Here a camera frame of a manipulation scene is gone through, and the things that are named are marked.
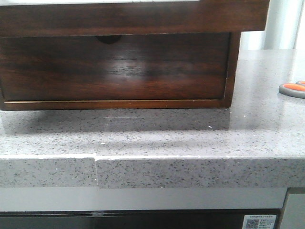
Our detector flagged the grey orange scissors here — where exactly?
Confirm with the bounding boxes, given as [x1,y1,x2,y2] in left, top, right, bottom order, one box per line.
[278,81,305,99]

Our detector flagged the wooden drawer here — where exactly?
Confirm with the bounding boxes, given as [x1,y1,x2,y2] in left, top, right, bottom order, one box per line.
[0,32,231,101]
[0,0,269,38]

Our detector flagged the dark wooden drawer cabinet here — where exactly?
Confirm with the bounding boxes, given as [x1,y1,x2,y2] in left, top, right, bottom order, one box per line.
[0,30,241,111]

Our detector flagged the dark under-counter appliance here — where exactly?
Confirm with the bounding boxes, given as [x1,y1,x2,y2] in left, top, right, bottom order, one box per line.
[0,209,281,229]

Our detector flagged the white QR code sticker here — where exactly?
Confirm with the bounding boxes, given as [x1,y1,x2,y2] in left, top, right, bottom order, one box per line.
[242,215,277,229]

